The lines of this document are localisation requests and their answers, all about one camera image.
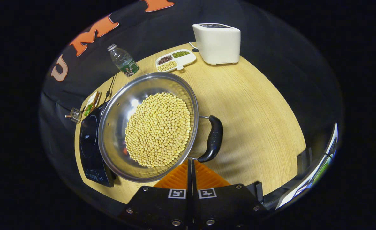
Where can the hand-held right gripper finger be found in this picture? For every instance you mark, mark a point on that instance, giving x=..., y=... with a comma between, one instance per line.
x=195, y=198
x=189, y=198

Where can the steel pot with soybeans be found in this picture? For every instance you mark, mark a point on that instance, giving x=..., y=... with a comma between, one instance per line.
x=156, y=127

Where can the black induction cooktop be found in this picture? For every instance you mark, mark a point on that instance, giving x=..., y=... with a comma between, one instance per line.
x=90, y=153

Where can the sandwich on white plate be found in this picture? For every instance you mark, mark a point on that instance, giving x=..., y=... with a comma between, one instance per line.
x=91, y=103

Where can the white divided bean dish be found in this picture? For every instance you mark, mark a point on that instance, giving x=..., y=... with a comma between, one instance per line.
x=175, y=59

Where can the clear plastic water bottle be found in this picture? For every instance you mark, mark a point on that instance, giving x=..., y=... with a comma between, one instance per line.
x=125, y=62

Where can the white box-shaped appliance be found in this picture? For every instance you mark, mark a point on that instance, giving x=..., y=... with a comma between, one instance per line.
x=218, y=44

